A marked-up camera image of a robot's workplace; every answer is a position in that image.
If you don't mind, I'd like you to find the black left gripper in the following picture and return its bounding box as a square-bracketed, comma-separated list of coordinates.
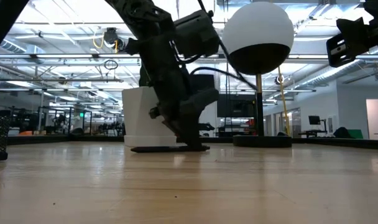
[123, 18, 221, 150]

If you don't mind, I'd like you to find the black office chair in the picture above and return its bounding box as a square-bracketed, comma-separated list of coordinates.
[333, 126, 353, 139]

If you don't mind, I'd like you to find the white hexagonal plant pot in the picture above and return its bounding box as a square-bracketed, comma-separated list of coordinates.
[121, 86, 177, 147]

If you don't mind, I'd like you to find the black display on stand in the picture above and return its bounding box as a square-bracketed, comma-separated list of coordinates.
[216, 93, 257, 118]

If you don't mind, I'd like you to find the green cactus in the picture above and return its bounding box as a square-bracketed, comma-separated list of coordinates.
[138, 63, 149, 87]

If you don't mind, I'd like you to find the black desk monitor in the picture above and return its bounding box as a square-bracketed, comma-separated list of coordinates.
[308, 114, 329, 138]

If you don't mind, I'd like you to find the green board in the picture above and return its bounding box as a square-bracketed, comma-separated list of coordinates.
[347, 129, 364, 140]

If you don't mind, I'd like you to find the white globe lamp black base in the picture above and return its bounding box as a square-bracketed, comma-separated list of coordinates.
[221, 1, 295, 149]

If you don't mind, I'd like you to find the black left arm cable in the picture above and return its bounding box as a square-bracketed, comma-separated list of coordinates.
[173, 0, 259, 91]

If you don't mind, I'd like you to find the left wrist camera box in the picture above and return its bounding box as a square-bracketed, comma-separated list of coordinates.
[174, 10, 221, 59]

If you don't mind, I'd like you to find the yellow power cord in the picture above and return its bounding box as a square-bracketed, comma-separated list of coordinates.
[277, 66, 292, 137]

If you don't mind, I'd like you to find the black ceiling cable reel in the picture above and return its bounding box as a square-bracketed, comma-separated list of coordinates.
[102, 27, 127, 54]

